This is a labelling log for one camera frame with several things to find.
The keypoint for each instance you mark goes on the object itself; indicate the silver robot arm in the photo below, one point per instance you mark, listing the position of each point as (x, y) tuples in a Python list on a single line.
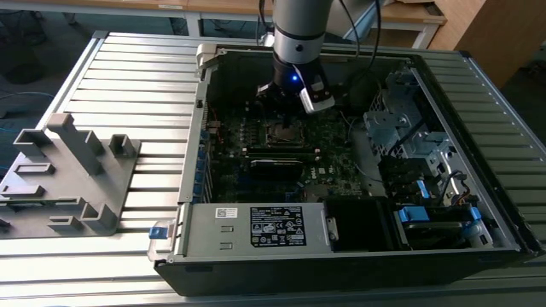
[(298, 32)]

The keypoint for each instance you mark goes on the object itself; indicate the black RAM slot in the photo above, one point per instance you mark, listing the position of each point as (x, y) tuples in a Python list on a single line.
[(282, 151), (282, 147), (282, 158), (282, 154)]

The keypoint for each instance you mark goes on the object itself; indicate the metal drive cage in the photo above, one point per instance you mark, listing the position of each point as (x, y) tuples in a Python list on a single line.
[(384, 124)]

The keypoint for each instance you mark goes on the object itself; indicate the green motherboard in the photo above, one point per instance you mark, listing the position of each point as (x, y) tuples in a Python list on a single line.
[(337, 166)]

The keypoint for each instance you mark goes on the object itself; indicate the brown chipset heat sink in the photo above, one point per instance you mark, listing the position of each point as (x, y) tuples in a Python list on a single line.
[(317, 191)]

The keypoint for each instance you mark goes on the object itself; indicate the blue plastic bay clip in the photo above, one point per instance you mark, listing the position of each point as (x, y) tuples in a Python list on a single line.
[(421, 188)]

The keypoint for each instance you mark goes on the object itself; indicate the grey power supply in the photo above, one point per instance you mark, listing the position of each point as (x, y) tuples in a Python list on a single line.
[(205, 230)]

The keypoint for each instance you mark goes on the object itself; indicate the wooden cabinet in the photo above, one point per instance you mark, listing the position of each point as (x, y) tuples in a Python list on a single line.
[(491, 32)]

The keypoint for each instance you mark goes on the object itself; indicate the blue case latch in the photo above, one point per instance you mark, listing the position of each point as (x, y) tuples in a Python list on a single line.
[(159, 232)]

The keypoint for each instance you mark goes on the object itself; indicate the hard disk in blue carrier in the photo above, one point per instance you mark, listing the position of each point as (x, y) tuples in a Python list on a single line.
[(430, 230)]

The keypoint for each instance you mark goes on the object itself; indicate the grey parts rack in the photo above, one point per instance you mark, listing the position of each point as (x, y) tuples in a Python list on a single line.
[(73, 179)]

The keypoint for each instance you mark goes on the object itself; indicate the black PC case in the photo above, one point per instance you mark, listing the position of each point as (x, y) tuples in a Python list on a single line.
[(298, 278)]

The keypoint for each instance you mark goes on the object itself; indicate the green RAM stick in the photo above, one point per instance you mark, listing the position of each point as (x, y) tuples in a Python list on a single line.
[(34, 202)]

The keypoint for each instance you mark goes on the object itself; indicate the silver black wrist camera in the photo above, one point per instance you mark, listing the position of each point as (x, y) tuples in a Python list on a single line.
[(318, 96)]

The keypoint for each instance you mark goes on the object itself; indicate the wooden desk white frame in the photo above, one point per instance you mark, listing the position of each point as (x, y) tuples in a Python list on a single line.
[(409, 20)]

